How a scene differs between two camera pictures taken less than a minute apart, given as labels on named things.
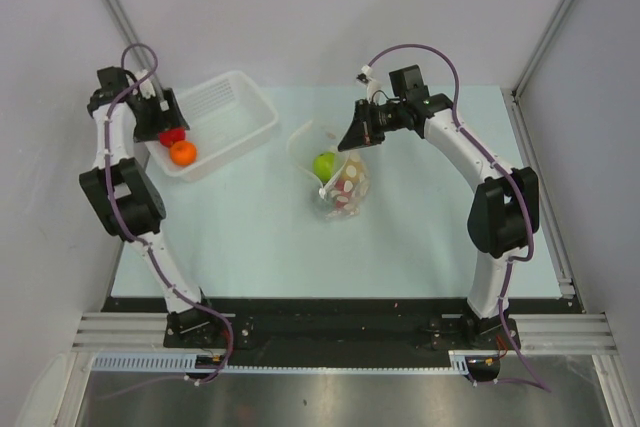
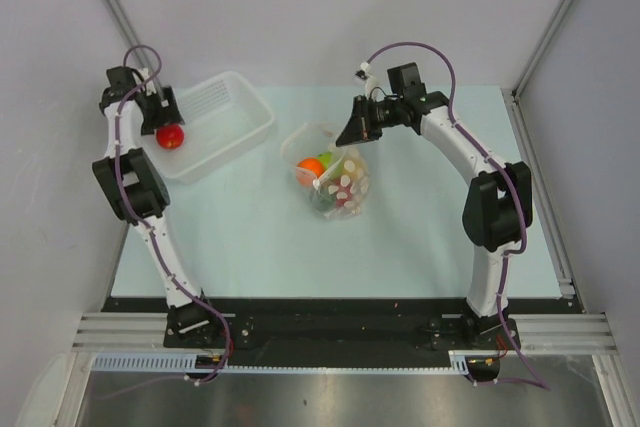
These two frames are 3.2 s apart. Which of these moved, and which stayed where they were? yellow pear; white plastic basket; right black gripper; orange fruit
Moved: yellow pear; orange fruit
Stayed: right black gripper; white plastic basket
